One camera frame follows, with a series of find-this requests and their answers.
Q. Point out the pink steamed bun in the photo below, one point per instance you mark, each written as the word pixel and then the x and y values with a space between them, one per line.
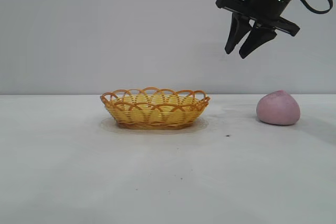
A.
pixel 278 108

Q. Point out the yellow woven wicker basket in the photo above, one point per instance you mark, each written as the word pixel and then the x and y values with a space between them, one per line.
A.
pixel 155 115

